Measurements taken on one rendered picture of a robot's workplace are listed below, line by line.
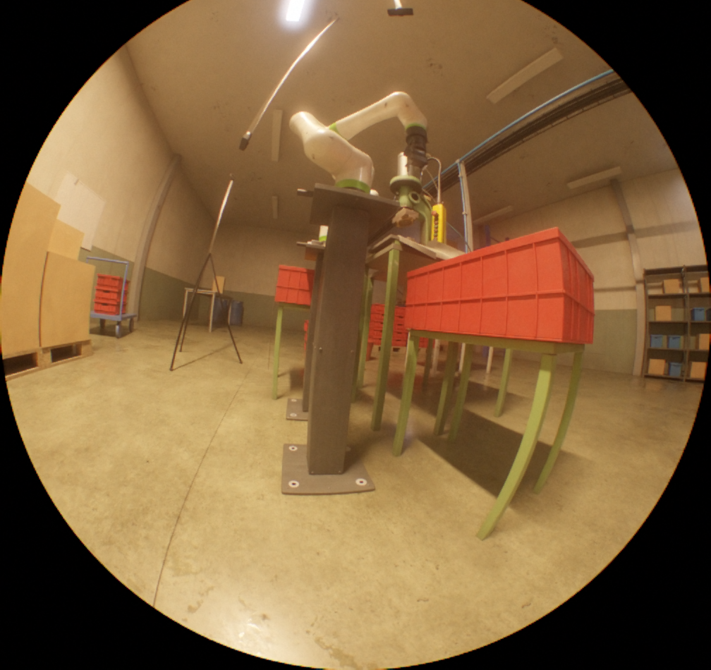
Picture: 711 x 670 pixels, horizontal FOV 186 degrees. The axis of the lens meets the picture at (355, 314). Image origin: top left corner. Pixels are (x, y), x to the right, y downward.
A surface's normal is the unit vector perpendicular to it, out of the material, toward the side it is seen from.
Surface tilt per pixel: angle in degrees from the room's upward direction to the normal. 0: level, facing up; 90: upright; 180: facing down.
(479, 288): 90
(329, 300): 90
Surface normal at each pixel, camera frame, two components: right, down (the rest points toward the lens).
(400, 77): -0.11, 0.99
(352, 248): 0.25, -0.01
